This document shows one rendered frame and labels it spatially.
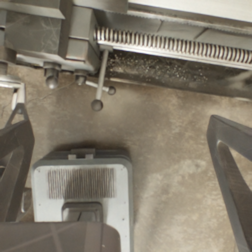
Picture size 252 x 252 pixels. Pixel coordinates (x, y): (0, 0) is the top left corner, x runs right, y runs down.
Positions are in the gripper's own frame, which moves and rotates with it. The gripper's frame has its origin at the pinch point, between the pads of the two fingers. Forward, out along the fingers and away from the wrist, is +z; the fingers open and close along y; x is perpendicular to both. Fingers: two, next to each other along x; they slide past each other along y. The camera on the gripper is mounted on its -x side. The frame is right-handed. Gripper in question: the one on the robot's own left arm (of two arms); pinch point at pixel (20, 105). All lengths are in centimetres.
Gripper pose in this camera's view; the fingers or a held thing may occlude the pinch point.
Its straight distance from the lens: 61.0
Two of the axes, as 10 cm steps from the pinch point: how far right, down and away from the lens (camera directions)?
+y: -3.9, -1.6, 9.1
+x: 9.1, 0.9, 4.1
